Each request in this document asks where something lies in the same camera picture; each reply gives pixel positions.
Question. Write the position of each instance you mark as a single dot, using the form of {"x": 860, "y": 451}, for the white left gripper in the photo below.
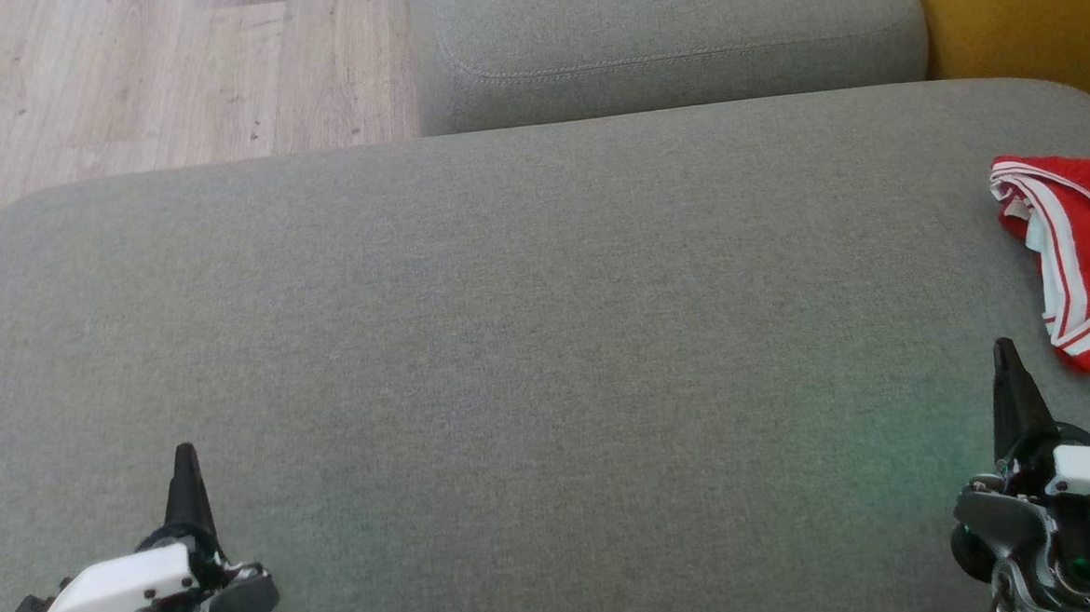
{"x": 122, "y": 594}

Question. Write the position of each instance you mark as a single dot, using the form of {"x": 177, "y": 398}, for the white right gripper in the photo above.
{"x": 1087, "y": 501}

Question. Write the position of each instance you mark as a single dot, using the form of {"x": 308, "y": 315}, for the large grey sofa seat cushion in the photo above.
{"x": 556, "y": 343}

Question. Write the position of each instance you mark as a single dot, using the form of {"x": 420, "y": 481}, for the small grey sofa cushion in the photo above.
{"x": 671, "y": 38}

